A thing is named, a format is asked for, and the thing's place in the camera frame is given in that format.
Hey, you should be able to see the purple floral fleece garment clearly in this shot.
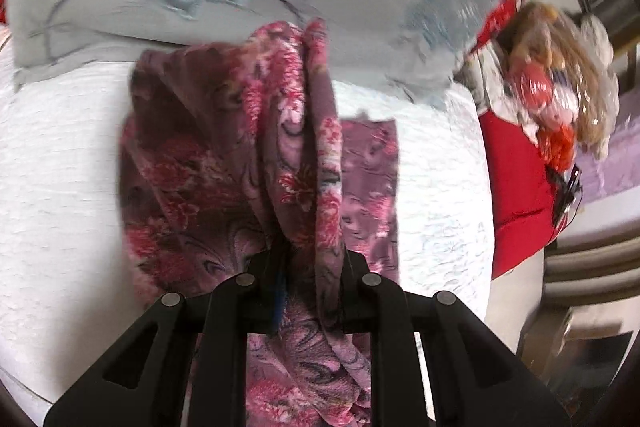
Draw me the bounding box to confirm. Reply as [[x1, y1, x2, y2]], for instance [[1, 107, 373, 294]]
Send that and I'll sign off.
[[119, 20, 399, 426]]

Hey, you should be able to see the white quilted bedspread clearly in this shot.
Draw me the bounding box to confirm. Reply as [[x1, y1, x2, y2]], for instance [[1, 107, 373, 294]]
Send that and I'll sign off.
[[1, 46, 494, 424]]

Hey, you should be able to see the lavender covered bench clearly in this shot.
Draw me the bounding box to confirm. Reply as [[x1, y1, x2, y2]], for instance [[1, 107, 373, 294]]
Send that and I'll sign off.
[[542, 88, 639, 306]]

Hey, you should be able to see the red patterned blanket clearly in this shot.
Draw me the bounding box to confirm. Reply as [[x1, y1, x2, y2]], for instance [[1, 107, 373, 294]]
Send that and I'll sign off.
[[473, 0, 556, 279]]

